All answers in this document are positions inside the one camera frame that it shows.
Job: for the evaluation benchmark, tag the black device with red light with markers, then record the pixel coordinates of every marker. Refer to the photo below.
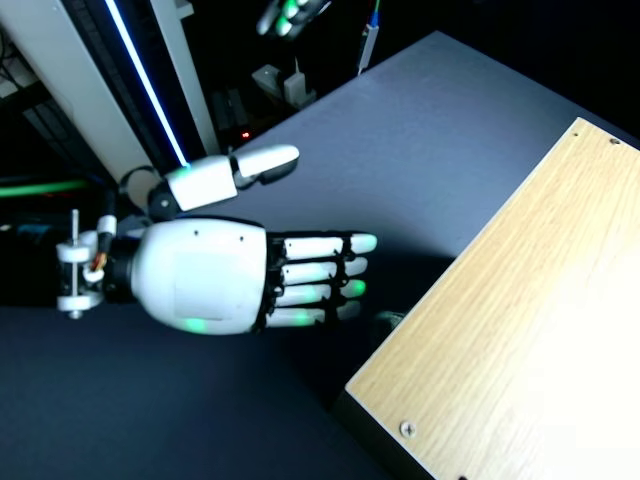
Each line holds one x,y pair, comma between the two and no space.
232,115

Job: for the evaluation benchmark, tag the grey-white block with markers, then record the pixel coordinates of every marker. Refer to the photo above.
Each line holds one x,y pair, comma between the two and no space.
267,77

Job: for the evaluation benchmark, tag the blue-white light strip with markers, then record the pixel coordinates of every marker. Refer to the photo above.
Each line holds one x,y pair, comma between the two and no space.
145,75

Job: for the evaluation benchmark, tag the white frame column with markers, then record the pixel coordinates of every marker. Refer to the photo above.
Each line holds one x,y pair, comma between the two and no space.
60,75

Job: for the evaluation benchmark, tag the wooden box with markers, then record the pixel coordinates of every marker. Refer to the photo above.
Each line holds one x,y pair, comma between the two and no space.
525,325

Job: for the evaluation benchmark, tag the grey table cloth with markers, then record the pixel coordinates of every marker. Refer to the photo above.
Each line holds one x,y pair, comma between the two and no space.
400,150

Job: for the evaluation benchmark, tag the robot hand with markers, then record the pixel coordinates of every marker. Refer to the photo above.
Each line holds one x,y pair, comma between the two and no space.
200,275
287,20

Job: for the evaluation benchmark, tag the white power adapter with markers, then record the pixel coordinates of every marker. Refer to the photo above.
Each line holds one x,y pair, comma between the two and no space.
297,85

